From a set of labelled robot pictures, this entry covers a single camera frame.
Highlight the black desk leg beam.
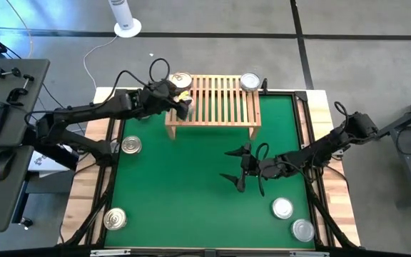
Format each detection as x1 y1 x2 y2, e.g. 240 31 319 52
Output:
21 126 80 171

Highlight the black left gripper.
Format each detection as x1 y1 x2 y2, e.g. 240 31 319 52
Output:
157 81 190 121

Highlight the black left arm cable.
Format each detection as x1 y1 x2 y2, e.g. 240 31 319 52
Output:
23 58 171 124

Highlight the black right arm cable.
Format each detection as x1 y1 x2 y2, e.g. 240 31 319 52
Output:
254 101 350 197

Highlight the silver metal bracket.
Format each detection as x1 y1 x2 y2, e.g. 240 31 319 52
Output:
289 251 330 257
90 248 131 257

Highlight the black computer mouse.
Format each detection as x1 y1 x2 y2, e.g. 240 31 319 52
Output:
0 149 16 182

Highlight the black table frame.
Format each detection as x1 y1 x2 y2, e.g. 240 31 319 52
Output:
98 87 323 251

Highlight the white floor cable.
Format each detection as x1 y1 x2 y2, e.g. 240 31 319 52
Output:
82 34 120 90

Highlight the white pole base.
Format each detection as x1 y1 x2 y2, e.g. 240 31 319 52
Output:
107 0 143 39

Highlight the black desk cable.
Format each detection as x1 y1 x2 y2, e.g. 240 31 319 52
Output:
41 82 71 111

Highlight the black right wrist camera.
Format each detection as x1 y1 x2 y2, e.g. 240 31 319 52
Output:
247 157 263 176

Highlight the wooden slatted shelf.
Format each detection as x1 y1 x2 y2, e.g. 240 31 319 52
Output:
165 74 263 141

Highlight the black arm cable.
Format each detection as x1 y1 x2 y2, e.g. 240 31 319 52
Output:
23 58 171 124
254 101 350 197

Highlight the green white can silver lid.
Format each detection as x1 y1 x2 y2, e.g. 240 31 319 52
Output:
240 72 262 93
271 197 294 220
290 218 315 243

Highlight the white printed box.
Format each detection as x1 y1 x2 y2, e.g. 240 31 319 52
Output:
26 153 78 178

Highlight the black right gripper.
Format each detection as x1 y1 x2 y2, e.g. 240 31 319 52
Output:
218 143 263 193

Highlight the green table mat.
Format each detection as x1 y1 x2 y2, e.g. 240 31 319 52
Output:
103 93 316 250

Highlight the cream floor cable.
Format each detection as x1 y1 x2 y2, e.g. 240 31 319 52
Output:
5 0 34 59

